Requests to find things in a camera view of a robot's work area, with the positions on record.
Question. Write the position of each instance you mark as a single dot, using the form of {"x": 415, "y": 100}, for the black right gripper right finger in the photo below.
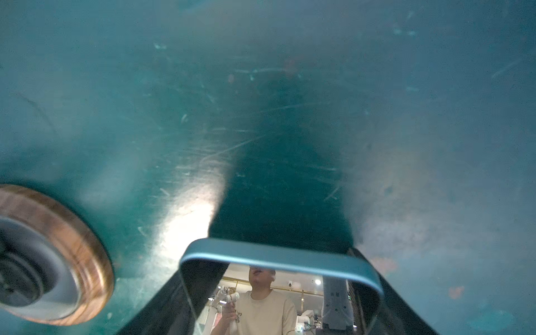
{"x": 390, "y": 315}

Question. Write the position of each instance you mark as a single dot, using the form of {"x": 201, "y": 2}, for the wooden ring phone stand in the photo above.
{"x": 54, "y": 270}

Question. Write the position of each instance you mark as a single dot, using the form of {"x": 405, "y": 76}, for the green phone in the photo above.
{"x": 244, "y": 288}

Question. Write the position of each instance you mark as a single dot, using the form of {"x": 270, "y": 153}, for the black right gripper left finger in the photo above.
{"x": 176, "y": 306}

